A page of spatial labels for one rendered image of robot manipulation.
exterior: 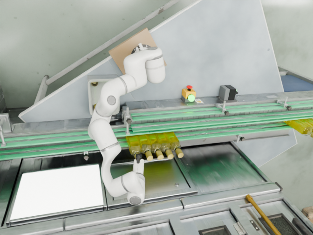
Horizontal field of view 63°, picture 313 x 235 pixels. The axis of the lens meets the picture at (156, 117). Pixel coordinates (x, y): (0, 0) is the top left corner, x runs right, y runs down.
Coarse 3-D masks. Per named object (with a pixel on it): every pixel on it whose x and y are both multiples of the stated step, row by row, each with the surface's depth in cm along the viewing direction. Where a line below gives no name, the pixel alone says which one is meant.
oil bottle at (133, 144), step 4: (128, 136) 148; (132, 136) 148; (136, 136) 149; (128, 140) 145; (132, 140) 144; (136, 140) 144; (128, 144) 147; (132, 144) 141; (136, 144) 141; (132, 148) 138; (136, 148) 138; (140, 148) 139; (132, 152) 138; (140, 152) 140
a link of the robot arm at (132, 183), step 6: (126, 174) 106; (132, 174) 105; (126, 180) 104; (132, 180) 104; (138, 180) 106; (126, 186) 104; (132, 186) 104; (138, 186) 106; (144, 186) 114; (132, 192) 107; (138, 192) 106; (144, 192) 112; (132, 198) 107; (138, 198) 107; (132, 204) 109; (138, 204) 109
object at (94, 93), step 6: (90, 84) 146; (102, 84) 149; (90, 90) 144; (96, 90) 150; (90, 96) 143; (96, 96) 151; (90, 102) 145; (96, 102) 153; (90, 108) 146; (114, 114) 152
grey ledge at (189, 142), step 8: (224, 136) 179; (232, 136) 181; (248, 136) 185; (256, 136) 187; (264, 136) 189; (272, 136) 191; (280, 136) 192; (184, 144) 172; (192, 144) 174; (200, 144) 176
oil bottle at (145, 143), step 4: (140, 136) 148; (144, 136) 148; (140, 140) 144; (144, 140) 144; (148, 140) 144; (140, 144) 142; (144, 144) 141; (148, 144) 141; (144, 148) 139; (148, 148) 139; (144, 152) 140
